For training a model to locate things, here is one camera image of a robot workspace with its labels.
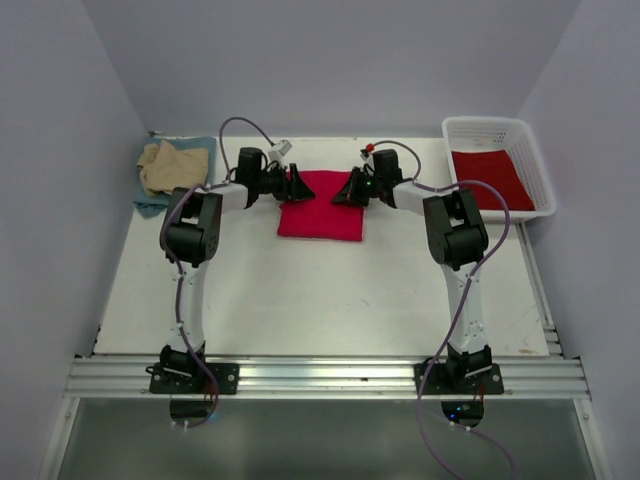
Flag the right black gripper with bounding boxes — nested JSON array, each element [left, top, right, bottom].
[[331, 166, 382, 208]]

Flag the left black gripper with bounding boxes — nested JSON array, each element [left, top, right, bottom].
[[255, 164, 315, 202]]

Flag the bright red t shirt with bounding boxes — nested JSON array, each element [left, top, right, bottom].
[[277, 170, 364, 242]]

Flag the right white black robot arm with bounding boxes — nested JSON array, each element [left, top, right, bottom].
[[332, 145, 493, 394]]

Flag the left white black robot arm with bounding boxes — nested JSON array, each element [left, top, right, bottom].
[[147, 140, 315, 394]]

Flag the beige crumpled shirt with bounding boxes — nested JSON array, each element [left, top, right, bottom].
[[137, 140, 209, 197]]

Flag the dark red folded shirt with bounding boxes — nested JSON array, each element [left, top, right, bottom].
[[452, 150, 535, 211]]

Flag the blue folded shirt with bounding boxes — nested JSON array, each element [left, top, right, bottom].
[[134, 136, 216, 219]]

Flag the white plastic basket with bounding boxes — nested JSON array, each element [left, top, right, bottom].
[[442, 116, 556, 223]]

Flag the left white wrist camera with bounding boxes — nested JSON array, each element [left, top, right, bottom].
[[267, 139, 292, 164]]

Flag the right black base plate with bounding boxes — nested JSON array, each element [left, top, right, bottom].
[[413, 361, 505, 395]]

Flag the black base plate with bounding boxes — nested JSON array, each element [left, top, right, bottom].
[[413, 361, 505, 395], [146, 363, 240, 395]]

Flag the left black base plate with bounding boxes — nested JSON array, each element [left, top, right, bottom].
[[146, 363, 240, 395]]

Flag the aluminium mounting rail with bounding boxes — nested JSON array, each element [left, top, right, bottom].
[[63, 356, 590, 400]]

